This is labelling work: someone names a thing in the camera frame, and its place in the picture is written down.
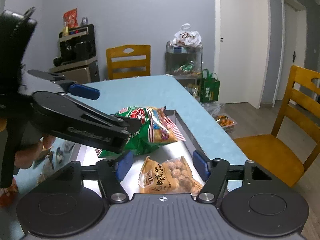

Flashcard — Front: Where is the green shrimp chips bag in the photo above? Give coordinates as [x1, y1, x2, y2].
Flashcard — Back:
[95, 105, 186, 158]

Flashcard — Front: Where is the yellow peanut snack bag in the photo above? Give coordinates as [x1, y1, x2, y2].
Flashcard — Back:
[139, 157, 202, 196]

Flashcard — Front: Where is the person's left hand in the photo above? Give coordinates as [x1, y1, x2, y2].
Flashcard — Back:
[14, 121, 56, 169]

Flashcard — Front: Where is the beige cabinet under dispenser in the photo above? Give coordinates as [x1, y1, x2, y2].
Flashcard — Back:
[49, 57, 100, 84]

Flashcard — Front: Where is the black water dispenser machine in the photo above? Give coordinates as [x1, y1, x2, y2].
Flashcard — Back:
[53, 24, 97, 67]

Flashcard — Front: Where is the middle wooden chair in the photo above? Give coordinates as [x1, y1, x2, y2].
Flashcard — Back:
[106, 44, 151, 80]

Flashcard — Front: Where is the wooden chair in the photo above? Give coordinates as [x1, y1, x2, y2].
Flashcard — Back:
[234, 65, 319, 187]
[106, 44, 151, 80]

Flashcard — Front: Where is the red snack bag on dispenser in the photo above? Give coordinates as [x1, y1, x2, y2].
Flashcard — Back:
[63, 8, 78, 28]

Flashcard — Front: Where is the right wooden chair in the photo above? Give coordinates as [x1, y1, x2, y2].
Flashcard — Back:
[234, 65, 319, 187]

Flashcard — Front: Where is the green shopping bag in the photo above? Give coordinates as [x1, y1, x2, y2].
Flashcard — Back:
[200, 69, 220, 103]

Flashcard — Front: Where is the glass shelf cart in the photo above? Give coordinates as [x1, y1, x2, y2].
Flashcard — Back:
[165, 41, 203, 83]

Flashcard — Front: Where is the white Dove plastic bag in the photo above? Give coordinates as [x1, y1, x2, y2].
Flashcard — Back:
[172, 23, 202, 48]

